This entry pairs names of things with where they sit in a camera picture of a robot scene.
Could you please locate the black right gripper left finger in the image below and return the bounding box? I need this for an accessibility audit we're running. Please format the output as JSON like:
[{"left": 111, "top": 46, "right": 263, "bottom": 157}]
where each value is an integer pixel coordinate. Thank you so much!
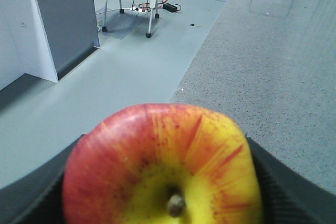
[{"left": 1, "top": 139, "right": 79, "bottom": 223}]

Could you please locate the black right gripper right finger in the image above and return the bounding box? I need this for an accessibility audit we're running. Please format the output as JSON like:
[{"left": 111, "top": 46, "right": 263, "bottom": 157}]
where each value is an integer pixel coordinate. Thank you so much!
[{"left": 246, "top": 137, "right": 335, "bottom": 223}]

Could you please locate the red yellow apple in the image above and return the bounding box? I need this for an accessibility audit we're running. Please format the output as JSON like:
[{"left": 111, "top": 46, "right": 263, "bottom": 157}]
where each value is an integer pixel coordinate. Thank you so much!
[{"left": 62, "top": 103, "right": 266, "bottom": 223}]

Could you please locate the grey kitchen island cabinet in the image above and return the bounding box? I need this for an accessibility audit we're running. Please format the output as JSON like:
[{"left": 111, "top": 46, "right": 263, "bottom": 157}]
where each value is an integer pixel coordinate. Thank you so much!
[{"left": 0, "top": 0, "right": 101, "bottom": 91}]

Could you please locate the white power strip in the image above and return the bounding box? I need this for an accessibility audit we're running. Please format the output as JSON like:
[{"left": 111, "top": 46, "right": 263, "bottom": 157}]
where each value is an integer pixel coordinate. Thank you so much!
[{"left": 129, "top": 7, "right": 151, "bottom": 15}]

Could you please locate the black power adapter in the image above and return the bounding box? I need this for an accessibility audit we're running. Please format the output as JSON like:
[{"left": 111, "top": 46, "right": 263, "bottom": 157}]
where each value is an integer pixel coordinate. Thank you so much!
[{"left": 163, "top": 3, "right": 177, "bottom": 13}]

